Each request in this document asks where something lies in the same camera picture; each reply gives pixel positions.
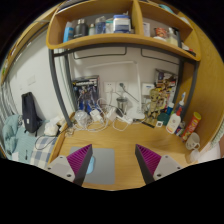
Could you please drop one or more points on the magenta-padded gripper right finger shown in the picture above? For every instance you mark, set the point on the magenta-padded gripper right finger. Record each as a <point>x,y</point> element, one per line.
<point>163,166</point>

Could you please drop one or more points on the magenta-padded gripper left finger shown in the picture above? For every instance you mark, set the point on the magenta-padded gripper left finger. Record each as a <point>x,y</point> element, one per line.
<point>65,166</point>

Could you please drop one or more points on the grey mouse pad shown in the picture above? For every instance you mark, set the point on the grey mouse pad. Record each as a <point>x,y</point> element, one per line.
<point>105,165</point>

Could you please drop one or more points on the blue plaid bedding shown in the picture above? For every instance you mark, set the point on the blue plaid bedding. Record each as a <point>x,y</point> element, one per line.
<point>43,151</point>

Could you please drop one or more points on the clear plastic cup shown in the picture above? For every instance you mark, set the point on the clear plastic cup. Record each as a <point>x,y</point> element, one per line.
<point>196,155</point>

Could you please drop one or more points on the white plastic bag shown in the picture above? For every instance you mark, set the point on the white plastic bag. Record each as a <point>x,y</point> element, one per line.
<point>53,127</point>

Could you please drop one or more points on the small white desk clock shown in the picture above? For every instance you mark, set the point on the small white desk clock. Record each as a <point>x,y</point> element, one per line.
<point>159,124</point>

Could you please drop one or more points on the white red-capped lotion bottle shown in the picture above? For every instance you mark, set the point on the white red-capped lotion bottle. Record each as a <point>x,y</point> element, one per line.
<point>173,123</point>

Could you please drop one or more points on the teal container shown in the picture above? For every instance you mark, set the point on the teal container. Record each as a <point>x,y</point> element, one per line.
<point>162,118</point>

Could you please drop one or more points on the clear plastic bag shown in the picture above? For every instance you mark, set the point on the clear plastic bag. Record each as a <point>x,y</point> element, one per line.
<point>81,119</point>

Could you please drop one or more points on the red chips can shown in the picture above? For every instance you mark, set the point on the red chips can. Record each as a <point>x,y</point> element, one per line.
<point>192,125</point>

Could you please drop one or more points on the white power adapter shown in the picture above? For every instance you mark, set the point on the white power adapter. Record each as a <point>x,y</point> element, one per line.
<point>96,116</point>
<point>111,113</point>

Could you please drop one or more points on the white power strip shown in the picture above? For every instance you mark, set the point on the white power strip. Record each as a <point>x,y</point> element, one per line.
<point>125,119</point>

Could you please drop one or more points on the teal blanket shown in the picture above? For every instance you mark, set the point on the teal blanket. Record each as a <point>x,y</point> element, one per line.
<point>11,133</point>

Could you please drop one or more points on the black bag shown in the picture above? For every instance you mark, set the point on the black bag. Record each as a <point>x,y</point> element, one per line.
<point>30,113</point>

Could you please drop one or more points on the metal cup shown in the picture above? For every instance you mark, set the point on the metal cup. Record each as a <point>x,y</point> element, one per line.
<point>122,104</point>

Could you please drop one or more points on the blue robot model kit box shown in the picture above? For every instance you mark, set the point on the blue robot model kit box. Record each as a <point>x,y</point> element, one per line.
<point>86,93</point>

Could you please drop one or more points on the wooden shelf unit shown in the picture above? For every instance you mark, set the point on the wooden shelf unit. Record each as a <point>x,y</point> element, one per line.
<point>110,40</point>

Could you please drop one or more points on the grey metal desk frame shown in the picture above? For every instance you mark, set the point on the grey metal desk frame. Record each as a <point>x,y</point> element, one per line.
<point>55,80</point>

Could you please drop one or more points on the white wall socket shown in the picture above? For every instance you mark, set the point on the white wall socket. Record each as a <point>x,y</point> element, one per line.
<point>109,87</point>
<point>121,87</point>

